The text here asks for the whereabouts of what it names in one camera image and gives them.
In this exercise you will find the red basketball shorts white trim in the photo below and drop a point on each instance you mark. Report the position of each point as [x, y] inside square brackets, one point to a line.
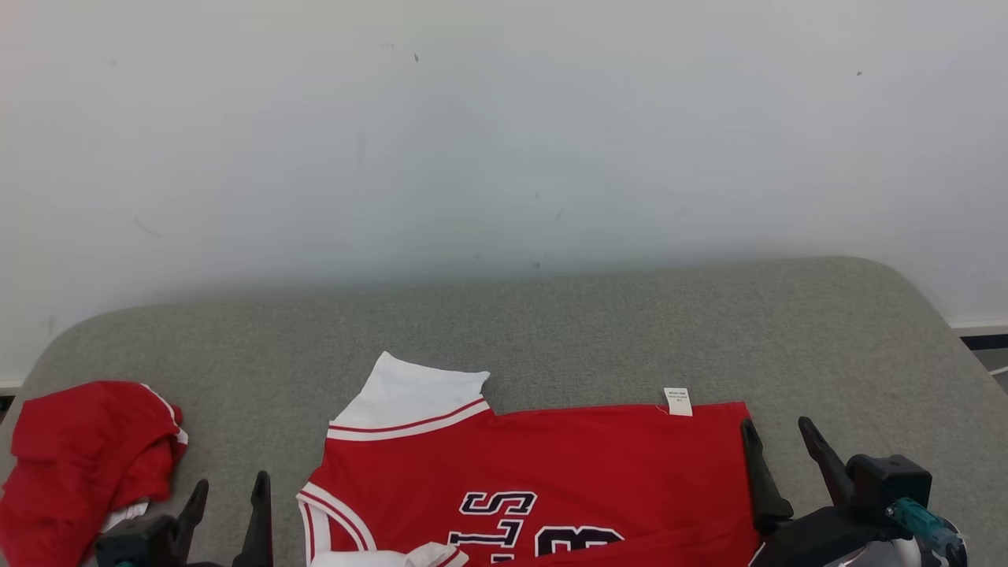
[71, 457]

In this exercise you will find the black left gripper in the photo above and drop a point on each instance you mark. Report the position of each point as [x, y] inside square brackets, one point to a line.
[185, 561]

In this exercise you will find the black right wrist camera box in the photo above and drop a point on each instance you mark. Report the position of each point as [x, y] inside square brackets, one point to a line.
[890, 480]

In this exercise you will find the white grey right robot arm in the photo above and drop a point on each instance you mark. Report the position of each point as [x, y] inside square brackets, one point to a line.
[890, 557]

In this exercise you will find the red jersey white sleeves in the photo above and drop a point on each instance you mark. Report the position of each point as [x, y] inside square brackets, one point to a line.
[591, 465]

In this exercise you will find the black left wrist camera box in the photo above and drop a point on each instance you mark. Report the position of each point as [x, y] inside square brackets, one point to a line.
[138, 539]

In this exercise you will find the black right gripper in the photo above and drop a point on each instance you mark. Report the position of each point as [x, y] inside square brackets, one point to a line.
[811, 539]

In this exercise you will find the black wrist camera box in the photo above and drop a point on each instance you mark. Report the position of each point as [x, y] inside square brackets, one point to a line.
[138, 539]
[890, 480]

